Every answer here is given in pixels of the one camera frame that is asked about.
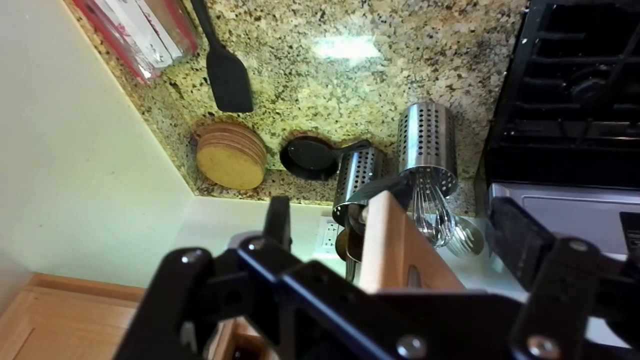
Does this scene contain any clear plastic bag red print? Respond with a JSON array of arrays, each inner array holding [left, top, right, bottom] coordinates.
[[67, 0, 201, 86]]

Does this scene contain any small black round dish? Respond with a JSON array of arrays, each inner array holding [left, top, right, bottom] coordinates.
[[277, 134, 375, 182]]

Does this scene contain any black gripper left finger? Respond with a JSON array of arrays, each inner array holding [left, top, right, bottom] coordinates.
[[114, 196, 296, 360]]

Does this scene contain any brown wooden utensil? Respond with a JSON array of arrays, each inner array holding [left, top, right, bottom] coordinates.
[[333, 205, 369, 266]]

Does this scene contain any white wall outlet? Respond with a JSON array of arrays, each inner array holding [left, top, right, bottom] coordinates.
[[316, 210, 344, 256]]

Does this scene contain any black spatula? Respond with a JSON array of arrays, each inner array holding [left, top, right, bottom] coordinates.
[[188, 0, 255, 113]]

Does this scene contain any perforated steel utensil holder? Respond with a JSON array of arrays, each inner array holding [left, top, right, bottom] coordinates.
[[330, 143, 387, 225], [395, 99, 462, 197]]

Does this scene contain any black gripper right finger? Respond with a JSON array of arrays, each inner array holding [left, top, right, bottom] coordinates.
[[508, 233, 640, 360]]

